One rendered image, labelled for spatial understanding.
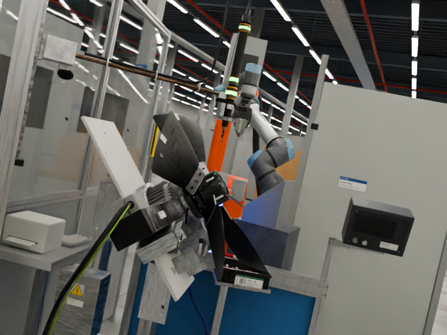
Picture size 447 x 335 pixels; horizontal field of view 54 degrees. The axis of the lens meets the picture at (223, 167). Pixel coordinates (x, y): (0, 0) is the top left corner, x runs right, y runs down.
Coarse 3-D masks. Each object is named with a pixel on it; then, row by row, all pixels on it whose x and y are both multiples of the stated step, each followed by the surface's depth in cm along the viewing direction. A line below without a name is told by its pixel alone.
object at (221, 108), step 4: (220, 92) 164; (216, 96) 165; (220, 96) 164; (224, 96) 165; (216, 100) 166; (220, 100) 164; (224, 100) 164; (220, 104) 165; (224, 104) 165; (220, 108) 165; (224, 108) 165; (216, 112) 167; (220, 112) 165; (220, 116) 165; (224, 116) 164; (228, 120) 165; (232, 120) 166
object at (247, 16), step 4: (248, 8) 165; (248, 12) 165; (244, 16) 165; (248, 16) 164; (244, 20) 164; (248, 20) 165; (228, 100) 166; (232, 100) 166; (228, 104) 166; (232, 104) 166; (228, 108) 166; (232, 108) 167; (224, 112) 166; (228, 112) 166; (228, 116) 166; (224, 120) 167; (224, 124) 167
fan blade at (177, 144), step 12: (168, 120) 137; (168, 132) 137; (180, 132) 142; (168, 144) 136; (180, 144) 142; (156, 156) 131; (168, 156) 137; (180, 156) 142; (192, 156) 148; (156, 168) 132; (168, 168) 138; (180, 168) 143; (192, 168) 149; (168, 180) 139; (180, 180) 145
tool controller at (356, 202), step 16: (352, 208) 190; (368, 208) 189; (384, 208) 191; (400, 208) 195; (352, 224) 192; (368, 224) 190; (384, 224) 189; (400, 224) 187; (352, 240) 193; (368, 240) 192; (384, 240) 191; (400, 240) 189; (400, 256) 191
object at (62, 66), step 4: (60, 64) 139; (64, 64) 139; (68, 64) 140; (60, 68) 139; (64, 68) 139; (68, 68) 140; (60, 72) 139; (64, 72) 139; (68, 72) 140; (72, 72) 141; (60, 76) 140; (64, 76) 140; (68, 76) 140; (72, 76) 141
